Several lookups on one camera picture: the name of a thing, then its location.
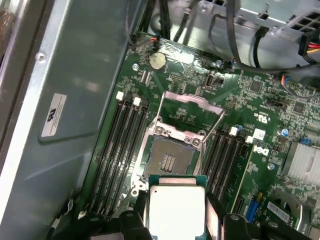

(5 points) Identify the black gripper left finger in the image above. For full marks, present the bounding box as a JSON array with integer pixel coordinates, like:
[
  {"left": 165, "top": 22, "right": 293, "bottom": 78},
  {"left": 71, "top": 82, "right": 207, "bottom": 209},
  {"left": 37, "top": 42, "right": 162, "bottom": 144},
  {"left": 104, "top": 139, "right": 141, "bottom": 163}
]
[{"left": 53, "top": 189, "right": 152, "bottom": 240}]

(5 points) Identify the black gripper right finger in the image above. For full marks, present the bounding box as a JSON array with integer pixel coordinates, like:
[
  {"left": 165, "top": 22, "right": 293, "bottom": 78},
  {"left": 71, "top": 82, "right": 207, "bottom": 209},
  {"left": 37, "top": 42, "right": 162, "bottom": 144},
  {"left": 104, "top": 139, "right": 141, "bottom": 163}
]
[{"left": 205, "top": 193, "right": 306, "bottom": 240}]

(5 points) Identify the wire locking lever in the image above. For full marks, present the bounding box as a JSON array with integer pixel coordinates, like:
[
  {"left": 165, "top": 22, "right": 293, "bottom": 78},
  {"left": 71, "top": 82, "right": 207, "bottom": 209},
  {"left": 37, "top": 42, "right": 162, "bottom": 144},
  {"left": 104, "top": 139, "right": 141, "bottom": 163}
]
[{"left": 122, "top": 184, "right": 140, "bottom": 218}]

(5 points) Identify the silver CPU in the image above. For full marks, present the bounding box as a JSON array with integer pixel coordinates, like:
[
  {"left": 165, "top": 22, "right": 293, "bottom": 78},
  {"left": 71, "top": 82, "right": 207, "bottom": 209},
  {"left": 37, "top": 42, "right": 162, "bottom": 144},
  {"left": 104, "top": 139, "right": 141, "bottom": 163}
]
[{"left": 147, "top": 174, "right": 209, "bottom": 240}]

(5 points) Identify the metal socket cover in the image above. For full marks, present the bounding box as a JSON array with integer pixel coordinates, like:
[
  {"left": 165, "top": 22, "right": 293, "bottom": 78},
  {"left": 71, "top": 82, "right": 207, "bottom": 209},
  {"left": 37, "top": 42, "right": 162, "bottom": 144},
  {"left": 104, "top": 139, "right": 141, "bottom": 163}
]
[{"left": 149, "top": 90, "right": 225, "bottom": 143}]

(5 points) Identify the CPU socket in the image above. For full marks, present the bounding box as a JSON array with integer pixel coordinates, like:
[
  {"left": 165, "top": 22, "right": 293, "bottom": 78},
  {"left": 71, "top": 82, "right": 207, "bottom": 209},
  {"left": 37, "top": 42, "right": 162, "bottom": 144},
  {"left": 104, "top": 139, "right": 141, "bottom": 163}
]
[{"left": 136, "top": 127, "right": 207, "bottom": 192}]

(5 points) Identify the blue board connector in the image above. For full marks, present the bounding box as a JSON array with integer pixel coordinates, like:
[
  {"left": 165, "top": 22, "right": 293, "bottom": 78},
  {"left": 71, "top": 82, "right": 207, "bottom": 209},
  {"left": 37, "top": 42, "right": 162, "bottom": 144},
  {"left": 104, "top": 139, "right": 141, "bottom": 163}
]
[{"left": 246, "top": 197, "right": 260, "bottom": 223}]

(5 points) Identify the black graphics card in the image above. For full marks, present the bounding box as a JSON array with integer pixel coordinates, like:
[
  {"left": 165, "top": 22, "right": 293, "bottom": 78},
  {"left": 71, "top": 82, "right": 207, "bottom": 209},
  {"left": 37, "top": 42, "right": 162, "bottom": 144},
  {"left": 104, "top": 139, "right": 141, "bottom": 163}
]
[{"left": 264, "top": 188, "right": 320, "bottom": 240}]

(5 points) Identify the silver chipset heatsink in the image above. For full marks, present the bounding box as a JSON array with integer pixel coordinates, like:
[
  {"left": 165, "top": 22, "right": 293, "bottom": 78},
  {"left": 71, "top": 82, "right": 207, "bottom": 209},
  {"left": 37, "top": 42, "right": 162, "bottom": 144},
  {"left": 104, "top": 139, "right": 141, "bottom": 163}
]
[{"left": 281, "top": 141, "right": 320, "bottom": 182}]

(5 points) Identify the green motherboard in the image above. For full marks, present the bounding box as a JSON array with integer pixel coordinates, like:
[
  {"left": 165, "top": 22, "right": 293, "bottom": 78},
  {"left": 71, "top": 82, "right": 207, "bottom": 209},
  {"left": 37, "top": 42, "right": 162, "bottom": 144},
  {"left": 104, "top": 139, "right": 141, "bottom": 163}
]
[{"left": 84, "top": 32, "right": 320, "bottom": 240}]

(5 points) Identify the white case label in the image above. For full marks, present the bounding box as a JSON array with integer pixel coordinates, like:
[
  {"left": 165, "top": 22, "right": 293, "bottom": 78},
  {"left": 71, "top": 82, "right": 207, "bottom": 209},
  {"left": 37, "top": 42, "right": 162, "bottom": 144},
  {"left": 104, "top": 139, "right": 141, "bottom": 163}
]
[{"left": 40, "top": 92, "right": 68, "bottom": 138}]

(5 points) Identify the silver internal USB port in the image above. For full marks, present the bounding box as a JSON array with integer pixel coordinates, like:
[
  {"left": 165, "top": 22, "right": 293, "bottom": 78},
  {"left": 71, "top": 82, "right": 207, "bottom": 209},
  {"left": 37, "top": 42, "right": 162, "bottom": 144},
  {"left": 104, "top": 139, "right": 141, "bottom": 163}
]
[{"left": 204, "top": 73, "right": 216, "bottom": 90}]

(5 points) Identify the grey PC case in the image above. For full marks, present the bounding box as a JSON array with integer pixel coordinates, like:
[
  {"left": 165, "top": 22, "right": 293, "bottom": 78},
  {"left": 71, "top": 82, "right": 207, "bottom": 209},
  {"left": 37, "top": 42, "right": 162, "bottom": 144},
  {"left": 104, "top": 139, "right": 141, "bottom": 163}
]
[{"left": 0, "top": 0, "right": 320, "bottom": 240}]

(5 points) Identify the round coin battery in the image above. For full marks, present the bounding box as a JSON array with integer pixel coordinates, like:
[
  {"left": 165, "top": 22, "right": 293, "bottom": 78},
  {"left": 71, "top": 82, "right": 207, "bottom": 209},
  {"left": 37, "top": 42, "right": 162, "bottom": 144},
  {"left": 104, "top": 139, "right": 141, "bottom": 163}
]
[{"left": 147, "top": 51, "right": 168, "bottom": 72}]

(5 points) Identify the silver drive cage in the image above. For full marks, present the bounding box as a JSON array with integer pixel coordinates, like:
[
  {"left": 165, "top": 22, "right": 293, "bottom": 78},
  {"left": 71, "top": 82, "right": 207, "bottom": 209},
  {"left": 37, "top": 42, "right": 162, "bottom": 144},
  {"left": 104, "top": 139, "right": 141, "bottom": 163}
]
[{"left": 192, "top": 0, "right": 320, "bottom": 70}]

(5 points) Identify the orange power wire bundle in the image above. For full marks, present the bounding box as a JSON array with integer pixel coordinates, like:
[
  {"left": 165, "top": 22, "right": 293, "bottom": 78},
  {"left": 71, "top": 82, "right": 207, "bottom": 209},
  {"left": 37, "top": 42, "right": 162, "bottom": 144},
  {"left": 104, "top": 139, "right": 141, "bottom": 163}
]
[{"left": 298, "top": 32, "right": 320, "bottom": 66}]

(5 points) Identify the black wire bundle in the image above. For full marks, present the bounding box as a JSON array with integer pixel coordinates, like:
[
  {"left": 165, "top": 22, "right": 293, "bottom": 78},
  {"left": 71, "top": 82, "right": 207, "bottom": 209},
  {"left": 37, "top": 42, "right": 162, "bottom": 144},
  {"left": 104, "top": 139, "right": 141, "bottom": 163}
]
[{"left": 138, "top": 0, "right": 177, "bottom": 45}]

